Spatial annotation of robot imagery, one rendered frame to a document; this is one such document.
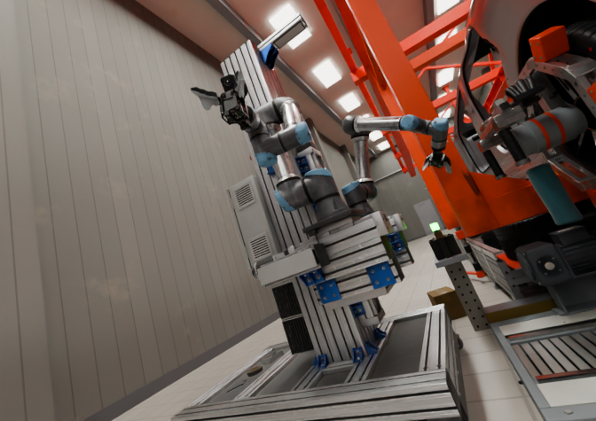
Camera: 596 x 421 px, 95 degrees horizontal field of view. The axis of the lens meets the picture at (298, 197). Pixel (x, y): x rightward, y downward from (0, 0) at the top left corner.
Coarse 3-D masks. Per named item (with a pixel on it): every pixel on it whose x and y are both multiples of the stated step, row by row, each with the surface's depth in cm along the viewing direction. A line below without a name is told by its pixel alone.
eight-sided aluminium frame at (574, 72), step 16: (528, 64) 107; (544, 64) 98; (560, 64) 92; (576, 64) 88; (592, 64) 85; (576, 80) 87; (592, 80) 87; (592, 112) 86; (544, 160) 129; (560, 160) 124; (576, 176) 113; (592, 176) 110
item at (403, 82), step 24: (360, 0) 195; (360, 24) 194; (384, 24) 186; (384, 48) 185; (384, 72) 183; (408, 72) 176; (408, 96) 175; (432, 120) 168; (432, 168) 171; (456, 168) 160; (456, 192) 159; (480, 192) 154; (456, 216) 166; (480, 216) 153
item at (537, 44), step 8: (544, 32) 97; (552, 32) 93; (560, 32) 93; (536, 40) 96; (544, 40) 94; (552, 40) 94; (560, 40) 93; (568, 40) 93; (536, 48) 98; (544, 48) 95; (552, 48) 95; (560, 48) 94; (568, 48) 94; (536, 56) 100; (544, 56) 96; (552, 56) 96
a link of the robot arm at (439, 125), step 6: (438, 120) 138; (444, 120) 137; (432, 126) 140; (438, 126) 137; (444, 126) 136; (432, 132) 141; (438, 132) 139; (444, 132) 138; (432, 138) 144; (438, 138) 141; (444, 138) 141
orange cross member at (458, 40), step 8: (464, 32) 340; (448, 40) 347; (456, 40) 343; (464, 40) 340; (432, 48) 355; (440, 48) 350; (448, 48) 346; (456, 48) 350; (424, 56) 358; (432, 56) 354; (440, 56) 355; (416, 64) 362; (424, 64) 360
